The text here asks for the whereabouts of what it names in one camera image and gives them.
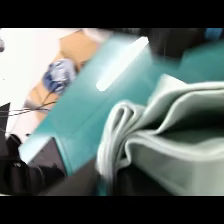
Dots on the pale green shirt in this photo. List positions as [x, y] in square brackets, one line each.
[173, 133]

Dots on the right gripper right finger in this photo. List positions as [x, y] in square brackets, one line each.
[136, 183]

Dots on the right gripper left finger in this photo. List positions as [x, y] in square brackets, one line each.
[83, 183]

